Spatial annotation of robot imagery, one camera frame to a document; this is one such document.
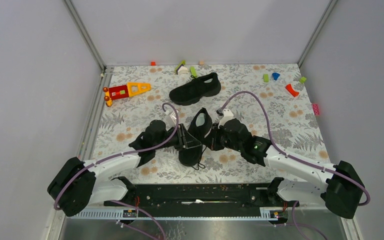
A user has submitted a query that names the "red arch block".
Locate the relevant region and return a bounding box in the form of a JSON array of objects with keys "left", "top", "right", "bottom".
[{"left": 285, "top": 84, "right": 300, "bottom": 98}]

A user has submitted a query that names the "lime green corner block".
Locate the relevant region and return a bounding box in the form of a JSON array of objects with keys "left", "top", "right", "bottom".
[{"left": 299, "top": 76, "right": 307, "bottom": 84}]

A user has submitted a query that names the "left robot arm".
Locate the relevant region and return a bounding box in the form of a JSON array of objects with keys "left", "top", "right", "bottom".
[{"left": 47, "top": 120, "right": 202, "bottom": 217}]

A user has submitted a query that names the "green small block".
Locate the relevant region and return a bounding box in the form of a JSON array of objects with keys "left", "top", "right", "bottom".
[{"left": 263, "top": 73, "right": 270, "bottom": 83}]

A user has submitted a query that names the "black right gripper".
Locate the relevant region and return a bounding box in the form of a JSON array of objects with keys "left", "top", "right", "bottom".
[{"left": 201, "top": 122, "right": 243, "bottom": 153}]

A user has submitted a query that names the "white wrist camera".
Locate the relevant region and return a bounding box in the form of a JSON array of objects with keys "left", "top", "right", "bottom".
[
  {"left": 216, "top": 108, "right": 234, "bottom": 128},
  {"left": 165, "top": 110, "right": 178, "bottom": 127}
]

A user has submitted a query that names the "lime green long brick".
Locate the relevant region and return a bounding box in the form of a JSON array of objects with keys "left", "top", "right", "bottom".
[{"left": 189, "top": 66, "right": 197, "bottom": 78}]

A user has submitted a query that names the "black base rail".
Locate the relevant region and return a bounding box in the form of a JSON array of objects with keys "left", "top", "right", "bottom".
[{"left": 120, "top": 183, "right": 294, "bottom": 219}]

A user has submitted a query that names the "red yellow toy rocket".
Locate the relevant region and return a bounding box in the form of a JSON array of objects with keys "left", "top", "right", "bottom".
[{"left": 102, "top": 82, "right": 152, "bottom": 107}]

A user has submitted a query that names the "green purple white block stack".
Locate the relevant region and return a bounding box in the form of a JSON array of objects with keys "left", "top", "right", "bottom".
[{"left": 174, "top": 60, "right": 189, "bottom": 75}]

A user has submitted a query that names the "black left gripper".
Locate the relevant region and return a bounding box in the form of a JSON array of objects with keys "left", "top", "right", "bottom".
[{"left": 154, "top": 123, "right": 201, "bottom": 151}]

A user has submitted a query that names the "black sneaker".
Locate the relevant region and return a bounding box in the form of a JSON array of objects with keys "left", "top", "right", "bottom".
[
  {"left": 178, "top": 107, "right": 213, "bottom": 171},
  {"left": 169, "top": 72, "right": 221, "bottom": 106}
]

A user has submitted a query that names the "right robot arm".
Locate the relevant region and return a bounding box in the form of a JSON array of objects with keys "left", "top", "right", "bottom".
[{"left": 199, "top": 118, "right": 364, "bottom": 219}]

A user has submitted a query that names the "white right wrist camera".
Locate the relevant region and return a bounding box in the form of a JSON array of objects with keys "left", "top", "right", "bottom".
[{"left": 216, "top": 108, "right": 234, "bottom": 128}]

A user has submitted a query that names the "floral patterned mat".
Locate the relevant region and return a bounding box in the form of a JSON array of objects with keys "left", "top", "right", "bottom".
[{"left": 89, "top": 64, "right": 329, "bottom": 184}]

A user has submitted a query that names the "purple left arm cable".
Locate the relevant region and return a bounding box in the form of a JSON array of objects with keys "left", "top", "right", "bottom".
[{"left": 53, "top": 102, "right": 180, "bottom": 211}]

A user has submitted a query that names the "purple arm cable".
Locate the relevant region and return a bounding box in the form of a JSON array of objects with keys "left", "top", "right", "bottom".
[
  {"left": 216, "top": 91, "right": 371, "bottom": 207},
  {"left": 53, "top": 102, "right": 180, "bottom": 211}
]

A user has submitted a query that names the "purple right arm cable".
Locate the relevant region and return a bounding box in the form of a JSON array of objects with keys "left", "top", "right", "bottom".
[{"left": 216, "top": 91, "right": 371, "bottom": 207}]

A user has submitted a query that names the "pink brick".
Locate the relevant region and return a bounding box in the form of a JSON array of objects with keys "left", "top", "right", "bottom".
[{"left": 312, "top": 103, "right": 321, "bottom": 116}]

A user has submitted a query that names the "blue toy piece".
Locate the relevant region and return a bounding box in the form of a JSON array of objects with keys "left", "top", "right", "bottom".
[{"left": 272, "top": 72, "right": 280, "bottom": 81}]

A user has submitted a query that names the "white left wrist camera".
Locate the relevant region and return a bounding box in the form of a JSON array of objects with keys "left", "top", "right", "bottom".
[{"left": 165, "top": 110, "right": 178, "bottom": 127}]

